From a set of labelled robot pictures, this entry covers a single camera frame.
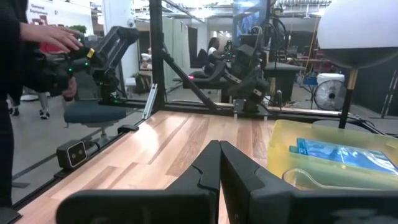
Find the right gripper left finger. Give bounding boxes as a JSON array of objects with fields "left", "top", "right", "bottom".
[{"left": 55, "top": 139, "right": 222, "bottom": 224}]

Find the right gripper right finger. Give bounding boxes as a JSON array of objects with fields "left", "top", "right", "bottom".
[{"left": 220, "top": 140, "right": 398, "bottom": 224}]

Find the blue plastic case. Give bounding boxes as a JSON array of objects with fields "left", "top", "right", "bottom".
[{"left": 295, "top": 138, "right": 398, "bottom": 175}]

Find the clear plastic bin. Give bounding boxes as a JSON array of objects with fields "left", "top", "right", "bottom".
[{"left": 282, "top": 167, "right": 398, "bottom": 192}]

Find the black round table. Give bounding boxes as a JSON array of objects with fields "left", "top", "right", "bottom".
[{"left": 264, "top": 61, "right": 307, "bottom": 104}]

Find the person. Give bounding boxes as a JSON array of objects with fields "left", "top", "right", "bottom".
[
  {"left": 0, "top": 0, "right": 83, "bottom": 208},
  {"left": 205, "top": 37, "right": 220, "bottom": 65},
  {"left": 7, "top": 91, "right": 52, "bottom": 121}
]

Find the yellow translucent plastic bin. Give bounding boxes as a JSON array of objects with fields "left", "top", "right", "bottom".
[{"left": 267, "top": 119, "right": 398, "bottom": 192}]

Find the blue display screen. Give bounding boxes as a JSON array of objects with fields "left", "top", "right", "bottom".
[{"left": 233, "top": 0, "right": 269, "bottom": 47}]

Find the white floor fan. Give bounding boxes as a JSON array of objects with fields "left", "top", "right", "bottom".
[{"left": 313, "top": 78, "right": 348, "bottom": 112}]

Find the white bucket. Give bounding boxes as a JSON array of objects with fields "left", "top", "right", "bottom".
[{"left": 316, "top": 72, "right": 346, "bottom": 86}]

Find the grey curtain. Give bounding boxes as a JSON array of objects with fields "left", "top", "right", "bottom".
[{"left": 162, "top": 17, "right": 192, "bottom": 94}]

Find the silver aluminium bar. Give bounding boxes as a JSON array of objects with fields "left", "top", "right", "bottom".
[{"left": 142, "top": 83, "right": 159, "bottom": 121}]

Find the blue-grey office chair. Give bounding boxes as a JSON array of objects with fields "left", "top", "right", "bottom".
[{"left": 63, "top": 99, "right": 129, "bottom": 138}]

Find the white globe lamp black stand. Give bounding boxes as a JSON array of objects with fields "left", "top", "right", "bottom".
[{"left": 312, "top": 0, "right": 398, "bottom": 133}]

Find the person's hand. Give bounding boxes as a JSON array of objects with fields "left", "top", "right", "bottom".
[
  {"left": 62, "top": 77, "right": 78, "bottom": 101},
  {"left": 19, "top": 22, "right": 83, "bottom": 53}
]

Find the white pillar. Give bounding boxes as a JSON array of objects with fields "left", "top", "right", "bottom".
[{"left": 102, "top": 0, "right": 140, "bottom": 94}]

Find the green plant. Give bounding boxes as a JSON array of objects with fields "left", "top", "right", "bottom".
[{"left": 68, "top": 24, "right": 88, "bottom": 35}]

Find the black aluminium rig frame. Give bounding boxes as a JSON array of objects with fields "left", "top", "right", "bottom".
[{"left": 0, "top": 0, "right": 398, "bottom": 224}]

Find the black table-level camera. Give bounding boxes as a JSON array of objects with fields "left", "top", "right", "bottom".
[{"left": 56, "top": 139, "right": 88, "bottom": 170}]

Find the black frame clamp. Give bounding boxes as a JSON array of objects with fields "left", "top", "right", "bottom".
[{"left": 0, "top": 207, "right": 23, "bottom": 224}]

